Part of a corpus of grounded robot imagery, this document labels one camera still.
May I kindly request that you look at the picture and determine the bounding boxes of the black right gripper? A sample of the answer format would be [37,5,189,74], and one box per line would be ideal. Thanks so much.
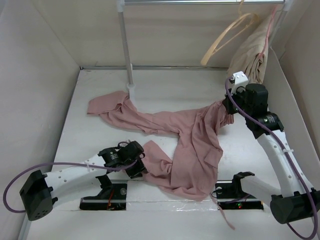
[222,85,253,118]

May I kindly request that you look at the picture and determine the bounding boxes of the pink trousers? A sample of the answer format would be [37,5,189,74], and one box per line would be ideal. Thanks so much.
[86,90,236,230]

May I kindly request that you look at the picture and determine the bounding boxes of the beige wooden hanger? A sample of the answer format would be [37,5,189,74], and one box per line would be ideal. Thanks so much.
[200,0,260,66]

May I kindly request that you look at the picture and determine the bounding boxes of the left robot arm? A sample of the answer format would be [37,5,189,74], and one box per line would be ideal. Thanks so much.
[19,141,146,221]

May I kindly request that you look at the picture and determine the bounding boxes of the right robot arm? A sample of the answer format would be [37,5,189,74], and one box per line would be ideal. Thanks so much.
[222,83,320,226]

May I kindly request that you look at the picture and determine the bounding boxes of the beige hanging trousers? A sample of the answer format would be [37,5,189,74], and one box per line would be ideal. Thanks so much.
[227,16,271,84]

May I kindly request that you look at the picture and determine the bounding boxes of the pink hanger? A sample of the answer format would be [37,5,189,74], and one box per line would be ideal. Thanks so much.
[258,6,278,59]

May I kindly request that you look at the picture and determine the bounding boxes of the white foam strip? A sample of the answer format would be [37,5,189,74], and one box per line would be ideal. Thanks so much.
[126,180,219,212]

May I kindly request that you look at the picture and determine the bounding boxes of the metal clothes rack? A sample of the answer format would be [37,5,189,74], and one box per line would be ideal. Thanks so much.
[116,0,293,106]

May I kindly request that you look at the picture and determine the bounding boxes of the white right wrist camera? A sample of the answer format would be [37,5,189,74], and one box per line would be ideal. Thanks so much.
[229,71,249,92]

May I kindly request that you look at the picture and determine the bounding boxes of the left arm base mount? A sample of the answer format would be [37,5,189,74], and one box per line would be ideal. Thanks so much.
[79,175,128,211]

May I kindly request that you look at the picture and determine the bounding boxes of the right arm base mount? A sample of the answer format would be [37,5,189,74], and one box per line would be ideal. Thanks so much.
[210,171,264,210]

